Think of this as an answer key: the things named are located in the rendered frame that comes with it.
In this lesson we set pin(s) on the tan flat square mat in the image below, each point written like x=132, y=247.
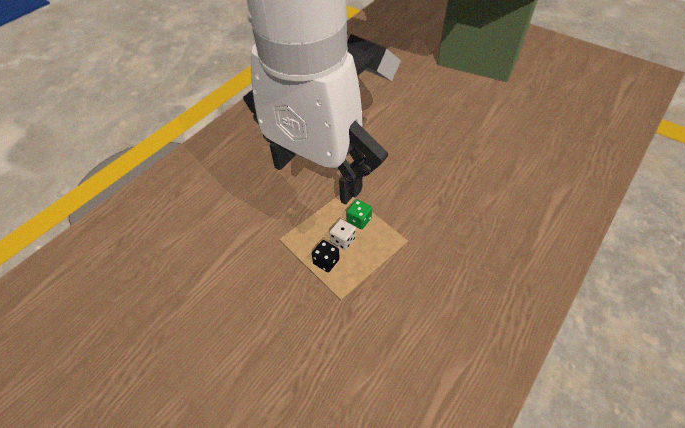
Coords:
x=375, y=244

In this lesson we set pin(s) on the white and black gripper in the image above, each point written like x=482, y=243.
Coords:
x=315, y=116

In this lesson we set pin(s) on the green die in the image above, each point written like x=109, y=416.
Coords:
x=359, y=214

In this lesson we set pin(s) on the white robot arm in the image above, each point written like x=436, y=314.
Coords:
x=300, y=37

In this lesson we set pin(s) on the black die with white pips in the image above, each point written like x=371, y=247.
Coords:
x=325, y=256

